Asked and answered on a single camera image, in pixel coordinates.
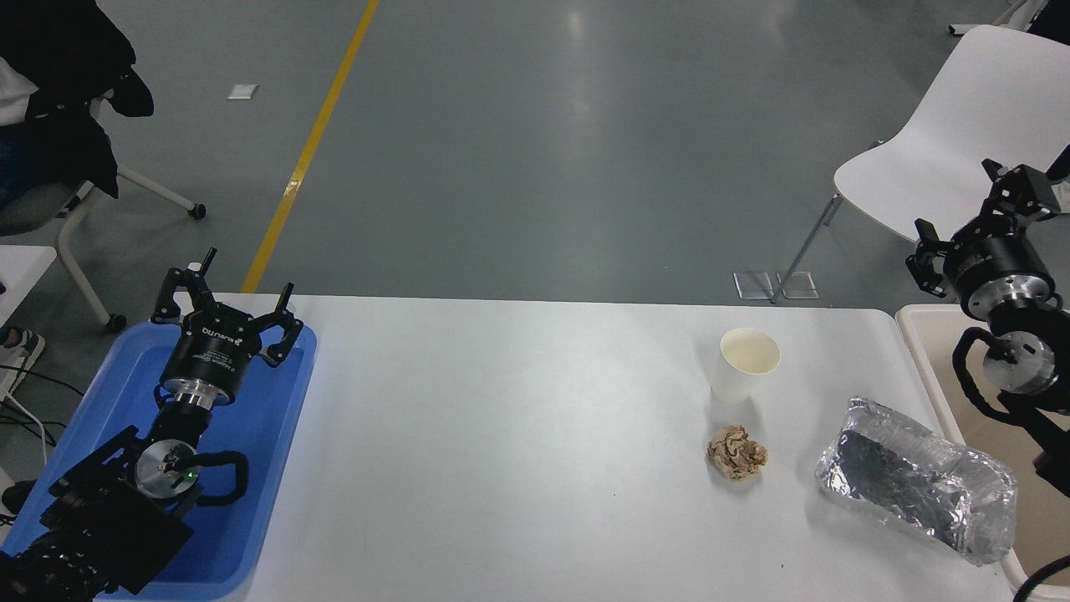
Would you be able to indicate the blue plastic tray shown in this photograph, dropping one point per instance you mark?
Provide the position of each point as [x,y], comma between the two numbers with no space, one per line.
[259,435]

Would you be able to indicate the crumpled tan paper ball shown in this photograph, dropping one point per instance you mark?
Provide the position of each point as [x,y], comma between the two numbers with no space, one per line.
[737,453]

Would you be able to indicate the white paper cup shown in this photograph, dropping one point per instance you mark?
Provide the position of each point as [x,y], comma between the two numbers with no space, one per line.
[736,380]

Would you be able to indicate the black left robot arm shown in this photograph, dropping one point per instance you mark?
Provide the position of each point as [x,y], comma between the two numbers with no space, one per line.
[109,518]

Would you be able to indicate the black shoe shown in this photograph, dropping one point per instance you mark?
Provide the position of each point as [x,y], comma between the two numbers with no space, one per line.
[18,495]

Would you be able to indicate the clear floor plate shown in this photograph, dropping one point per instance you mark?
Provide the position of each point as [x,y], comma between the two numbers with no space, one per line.
[752,284]
[801,286]

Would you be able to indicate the silver foil tray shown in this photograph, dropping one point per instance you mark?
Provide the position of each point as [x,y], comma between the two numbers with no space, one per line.
[911,481]

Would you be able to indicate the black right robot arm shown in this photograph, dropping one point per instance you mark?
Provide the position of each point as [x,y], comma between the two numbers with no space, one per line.
[1024,359]

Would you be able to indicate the seated person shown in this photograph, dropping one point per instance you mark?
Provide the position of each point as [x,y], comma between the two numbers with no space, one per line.
[58,75]

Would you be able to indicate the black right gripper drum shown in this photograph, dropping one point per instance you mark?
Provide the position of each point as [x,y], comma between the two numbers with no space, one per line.
[999,259]

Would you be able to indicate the large pale bin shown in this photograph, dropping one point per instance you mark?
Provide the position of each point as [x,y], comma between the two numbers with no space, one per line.
[928,351]

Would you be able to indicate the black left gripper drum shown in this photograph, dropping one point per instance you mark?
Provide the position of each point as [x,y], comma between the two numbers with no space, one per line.
[209,355]

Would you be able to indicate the small white table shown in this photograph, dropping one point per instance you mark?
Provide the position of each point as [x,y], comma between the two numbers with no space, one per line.
[21,272]

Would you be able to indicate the person's white shoe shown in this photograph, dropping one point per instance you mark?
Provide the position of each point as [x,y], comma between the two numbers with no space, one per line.
[21,351]

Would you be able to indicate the grey office chair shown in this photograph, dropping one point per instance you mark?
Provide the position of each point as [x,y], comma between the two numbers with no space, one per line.
[42,209]

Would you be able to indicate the white plastic chair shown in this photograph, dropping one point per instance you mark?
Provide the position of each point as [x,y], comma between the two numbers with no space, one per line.
[945,142]

